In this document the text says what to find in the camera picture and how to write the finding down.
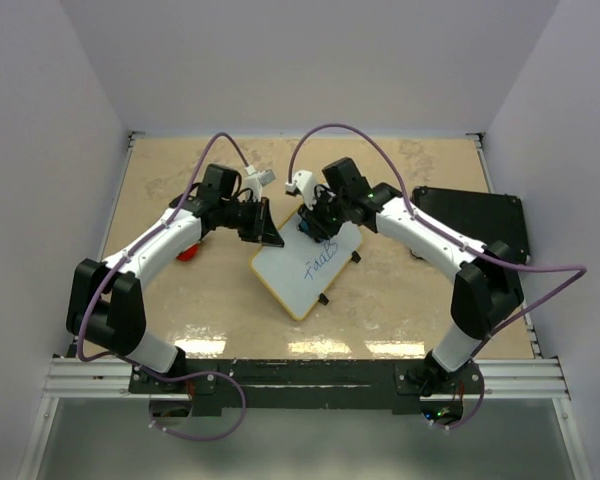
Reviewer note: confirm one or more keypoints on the black hard case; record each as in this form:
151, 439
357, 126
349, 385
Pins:
486, 217

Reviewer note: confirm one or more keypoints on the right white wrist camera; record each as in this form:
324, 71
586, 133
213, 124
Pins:
303, 183

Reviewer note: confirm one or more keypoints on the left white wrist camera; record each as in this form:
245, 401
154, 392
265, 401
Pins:
255, 181

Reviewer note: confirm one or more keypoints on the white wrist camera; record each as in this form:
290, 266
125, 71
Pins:
255, 181
303, 183

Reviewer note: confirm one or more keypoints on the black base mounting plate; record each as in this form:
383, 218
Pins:
306, 384

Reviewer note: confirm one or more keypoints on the red white toy car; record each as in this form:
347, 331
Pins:
188, 254

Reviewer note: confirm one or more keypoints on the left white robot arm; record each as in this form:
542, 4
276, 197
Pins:
106, 305

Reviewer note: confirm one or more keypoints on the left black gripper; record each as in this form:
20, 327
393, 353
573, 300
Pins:
262, 229

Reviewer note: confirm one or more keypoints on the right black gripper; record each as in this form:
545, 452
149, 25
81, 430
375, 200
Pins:
317, 227

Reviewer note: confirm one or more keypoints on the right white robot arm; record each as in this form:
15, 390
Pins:
484, 292

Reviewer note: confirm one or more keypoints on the yellow framed whiteboard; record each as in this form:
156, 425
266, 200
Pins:
299, 273

